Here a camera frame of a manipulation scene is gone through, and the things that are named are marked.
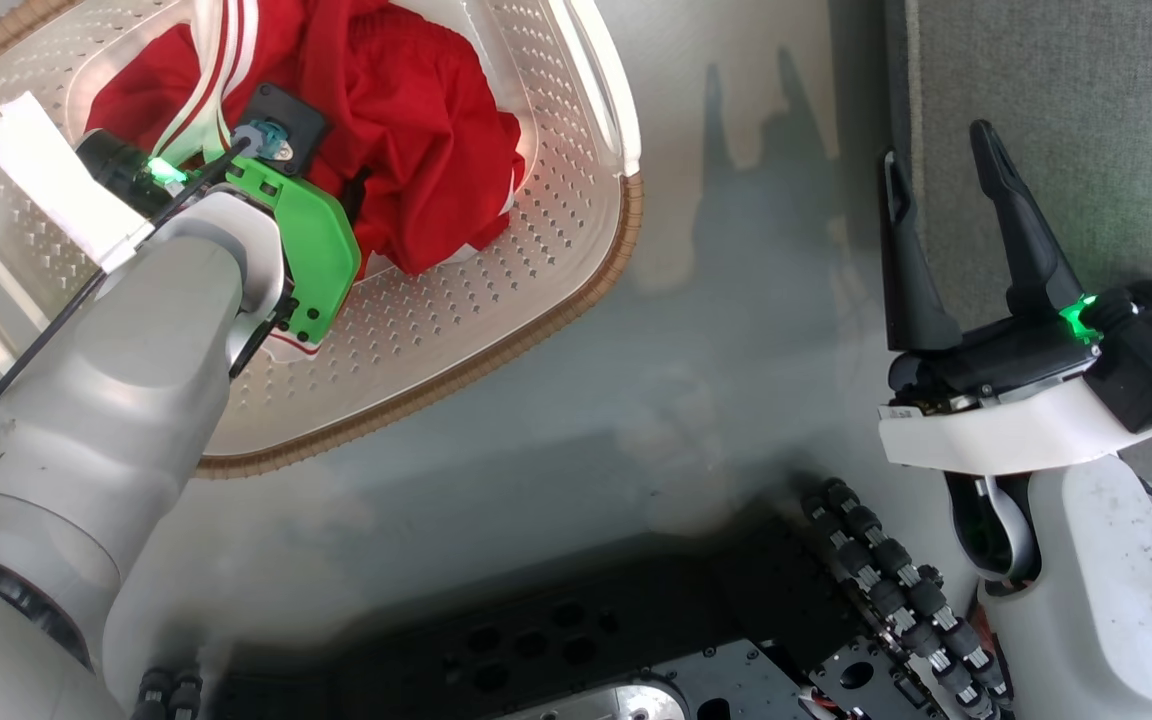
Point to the black right wrist block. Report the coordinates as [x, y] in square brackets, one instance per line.
[1151, 350]

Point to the white perforated laundry basket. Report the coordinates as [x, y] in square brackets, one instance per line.
[456, 320]

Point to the red white-striped garment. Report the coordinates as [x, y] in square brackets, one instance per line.
[416, 130]

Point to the grey fabric sofa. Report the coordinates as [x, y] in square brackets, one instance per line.
[1066, 110]

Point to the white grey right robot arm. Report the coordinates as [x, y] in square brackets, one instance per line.
[1106, 600]

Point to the white foam tag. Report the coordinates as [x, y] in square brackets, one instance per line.
[51, 185]

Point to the black wrist block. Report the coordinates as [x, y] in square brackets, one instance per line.
[116, 165]
[1151, 350]

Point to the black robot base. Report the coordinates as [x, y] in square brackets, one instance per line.
[586, 640]

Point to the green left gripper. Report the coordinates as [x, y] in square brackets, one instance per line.
[318, 250]

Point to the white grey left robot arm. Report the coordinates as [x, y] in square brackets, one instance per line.
[106, 400]

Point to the black left wrist block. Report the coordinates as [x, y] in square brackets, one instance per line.
[116, 165]

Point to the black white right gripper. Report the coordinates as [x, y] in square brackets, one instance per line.
[996, 420]

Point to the black square left camera mount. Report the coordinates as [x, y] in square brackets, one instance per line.
[288, 118]

